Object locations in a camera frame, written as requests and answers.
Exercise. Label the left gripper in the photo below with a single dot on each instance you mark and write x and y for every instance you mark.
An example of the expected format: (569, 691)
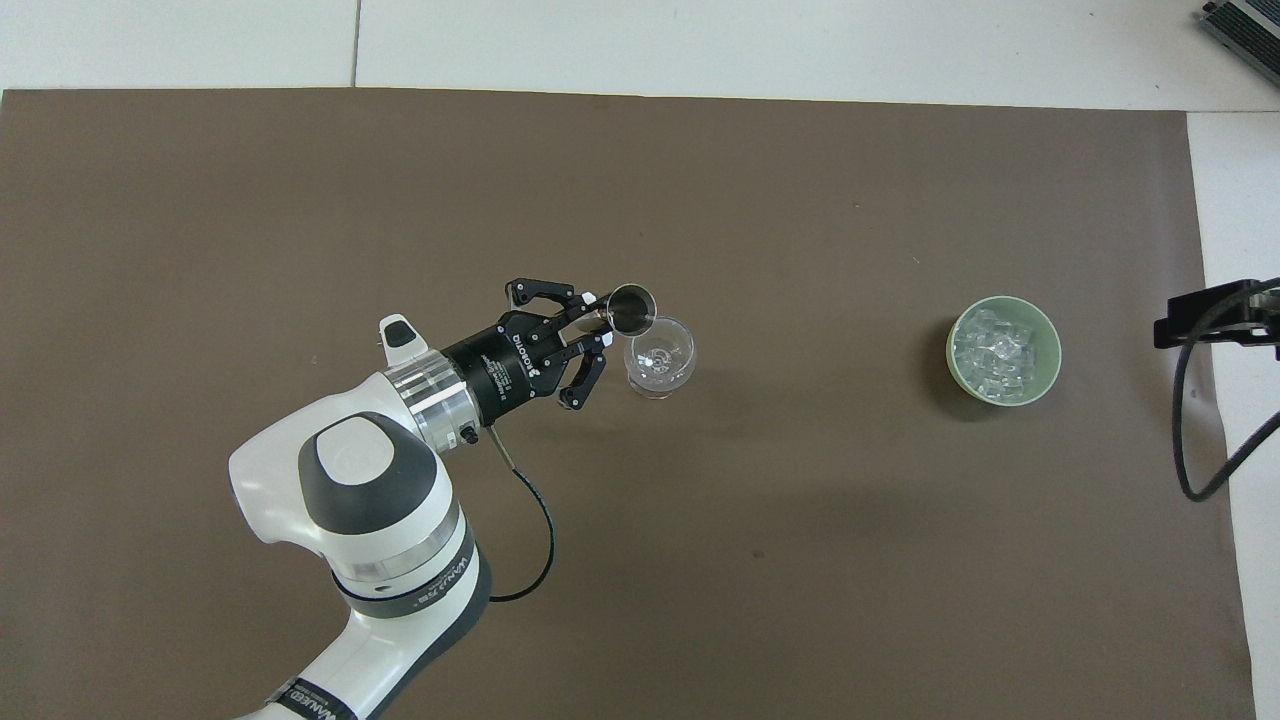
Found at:
(505, 365)

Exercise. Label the small metal measuring cup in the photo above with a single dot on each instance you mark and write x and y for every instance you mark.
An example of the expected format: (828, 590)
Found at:
(630, 310)

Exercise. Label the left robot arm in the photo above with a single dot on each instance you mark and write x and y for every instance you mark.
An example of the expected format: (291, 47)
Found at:
(370, 560)

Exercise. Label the clear wine glass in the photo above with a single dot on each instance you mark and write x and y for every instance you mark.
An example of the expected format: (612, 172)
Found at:
(660, 360)

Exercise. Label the clear ice cubes pile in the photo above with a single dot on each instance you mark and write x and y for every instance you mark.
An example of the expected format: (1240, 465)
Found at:
(995, 355)

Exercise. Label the green bowl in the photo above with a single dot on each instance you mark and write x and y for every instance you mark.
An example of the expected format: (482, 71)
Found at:
(1047, 350)

